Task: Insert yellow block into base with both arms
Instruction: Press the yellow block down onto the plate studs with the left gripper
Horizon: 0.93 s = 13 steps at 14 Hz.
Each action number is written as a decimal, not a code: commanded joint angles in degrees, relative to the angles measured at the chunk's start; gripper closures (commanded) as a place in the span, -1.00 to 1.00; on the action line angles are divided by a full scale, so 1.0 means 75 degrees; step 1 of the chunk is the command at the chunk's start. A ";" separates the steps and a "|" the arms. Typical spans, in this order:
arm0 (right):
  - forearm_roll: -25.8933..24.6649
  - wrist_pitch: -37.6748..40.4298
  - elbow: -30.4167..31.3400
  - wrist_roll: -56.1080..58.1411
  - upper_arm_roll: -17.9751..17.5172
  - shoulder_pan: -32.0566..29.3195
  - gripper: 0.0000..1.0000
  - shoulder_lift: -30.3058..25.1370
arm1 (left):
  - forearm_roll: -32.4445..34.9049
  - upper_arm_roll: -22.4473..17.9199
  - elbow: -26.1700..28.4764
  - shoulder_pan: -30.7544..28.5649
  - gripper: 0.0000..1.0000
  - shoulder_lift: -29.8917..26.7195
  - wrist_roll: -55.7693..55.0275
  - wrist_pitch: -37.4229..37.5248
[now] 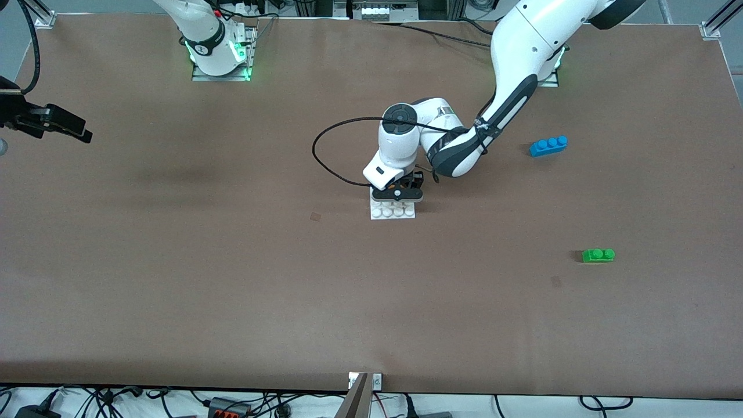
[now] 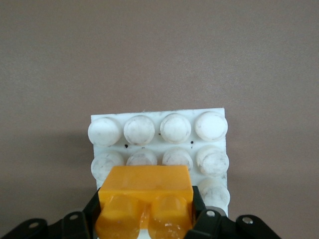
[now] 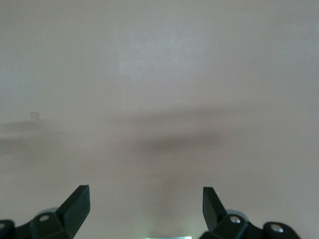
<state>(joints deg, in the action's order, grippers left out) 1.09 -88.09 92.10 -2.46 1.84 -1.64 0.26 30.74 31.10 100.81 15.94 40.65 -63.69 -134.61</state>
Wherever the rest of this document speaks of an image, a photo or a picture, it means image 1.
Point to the white studded base plate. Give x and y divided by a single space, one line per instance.
383 212

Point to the blue three-stud block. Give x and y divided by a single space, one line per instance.
547 147

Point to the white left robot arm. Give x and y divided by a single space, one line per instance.
522 46

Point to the grey terminal device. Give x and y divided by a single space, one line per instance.
377 10

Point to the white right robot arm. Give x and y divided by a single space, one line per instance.
203 35

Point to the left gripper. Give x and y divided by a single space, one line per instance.
417 180

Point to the black adapter with orange connector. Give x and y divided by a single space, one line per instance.
229 408

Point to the aluminium table corner bracket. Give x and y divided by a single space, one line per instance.
711 30
45 20

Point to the black power adapter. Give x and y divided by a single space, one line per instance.
35 413

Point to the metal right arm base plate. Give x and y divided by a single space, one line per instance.
220 78

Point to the white power strip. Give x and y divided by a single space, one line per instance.
249 8

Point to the green two-stud block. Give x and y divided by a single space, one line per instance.
598 255

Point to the grey camera post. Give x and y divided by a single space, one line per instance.
357 403

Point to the small metal edge bracket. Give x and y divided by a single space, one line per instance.
377 381

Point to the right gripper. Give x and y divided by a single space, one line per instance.
14 111

